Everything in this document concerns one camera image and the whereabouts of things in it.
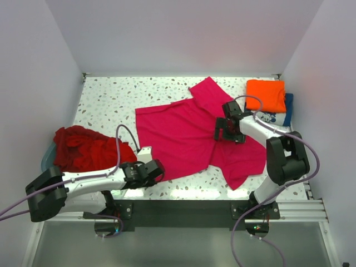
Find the pink t shirt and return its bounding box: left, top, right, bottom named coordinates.
left=135, top=77, right=266, bottom=190

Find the teal plastic basket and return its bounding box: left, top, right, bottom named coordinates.
left=41, top=142, right=56, bottom=172

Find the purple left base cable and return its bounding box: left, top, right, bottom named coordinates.
left=96, top=212, right=125, bottom=239

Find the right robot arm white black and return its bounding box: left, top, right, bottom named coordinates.
left=214, top=100, right=310, bottom=219

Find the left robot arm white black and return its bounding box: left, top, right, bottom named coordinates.
left=25, top=160, right=165, bottom=223

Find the orange folded t shirt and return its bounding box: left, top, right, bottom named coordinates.
left=246, top=80, right=286, bottom=113

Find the red t shirt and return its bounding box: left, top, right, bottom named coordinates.
left=53, top=125, right=137, bottom=172

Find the black metal base frame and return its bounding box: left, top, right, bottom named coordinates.
left=83, top=199, right=280, bottom=234

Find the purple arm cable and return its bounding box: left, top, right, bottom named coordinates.
left=0, top=124, right=142, bottom=222
left=235, top=95, right=320, bottom=195

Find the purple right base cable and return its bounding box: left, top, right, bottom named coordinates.
left=231, top=204, right=287, bottom=267

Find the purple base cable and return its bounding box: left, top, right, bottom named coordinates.
left=96, top=212, right=125, bottom=239
left=231, top=204, right=287, bottom=267

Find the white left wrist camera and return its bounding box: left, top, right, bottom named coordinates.
left=137, top=146, right=152, bottom=164

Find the blue grey cartoon t shirt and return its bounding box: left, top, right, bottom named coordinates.
left=244, top=93, right=294, bottom=127

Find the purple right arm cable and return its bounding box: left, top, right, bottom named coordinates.
left=235, top=95, right=320, bottom=195

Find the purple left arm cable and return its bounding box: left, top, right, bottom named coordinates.
left=0, top=124, right=142, bottom=222

